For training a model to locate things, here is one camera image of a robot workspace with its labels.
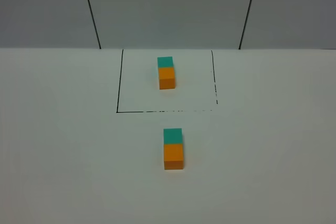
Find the template orange block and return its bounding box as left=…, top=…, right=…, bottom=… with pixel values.
left=158, top=67, right=176, bottom=90

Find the template teal block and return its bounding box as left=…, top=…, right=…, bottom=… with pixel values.
left=157, top=57, right=174, bottom=68

